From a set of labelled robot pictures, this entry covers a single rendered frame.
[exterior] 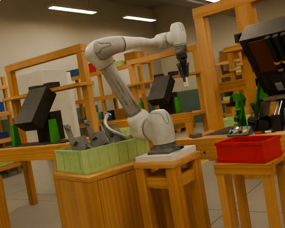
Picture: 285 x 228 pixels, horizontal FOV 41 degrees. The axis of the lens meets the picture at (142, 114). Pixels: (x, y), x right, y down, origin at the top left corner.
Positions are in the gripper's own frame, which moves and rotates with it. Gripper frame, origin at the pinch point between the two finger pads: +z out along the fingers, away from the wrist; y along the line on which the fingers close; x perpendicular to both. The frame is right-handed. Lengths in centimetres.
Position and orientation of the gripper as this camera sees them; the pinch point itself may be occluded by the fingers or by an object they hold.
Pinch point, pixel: (185, 82)
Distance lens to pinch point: 265.3
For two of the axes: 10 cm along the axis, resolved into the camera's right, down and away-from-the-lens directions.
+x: 7.5, -0.9, -6.5
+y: -6.4, 1.4, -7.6
